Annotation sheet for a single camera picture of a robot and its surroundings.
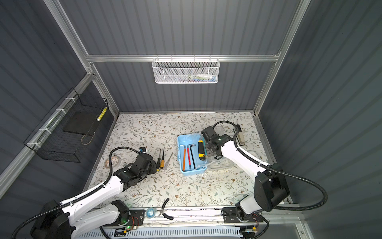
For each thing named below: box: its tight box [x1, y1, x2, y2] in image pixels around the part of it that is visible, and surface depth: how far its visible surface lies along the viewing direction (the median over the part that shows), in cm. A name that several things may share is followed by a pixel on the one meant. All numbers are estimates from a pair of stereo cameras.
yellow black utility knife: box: [197, 139, 206, 161], surface depth 91 cm
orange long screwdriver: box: [182, 146, 187, 172], surface depth 98 cm
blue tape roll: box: [145, 207, 156, 219], surface depth 76 cm
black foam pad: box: [63, 111, 98, 136], surface depth 80 cm
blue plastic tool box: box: [176, 133, 208, 176], surface depth 95 cm
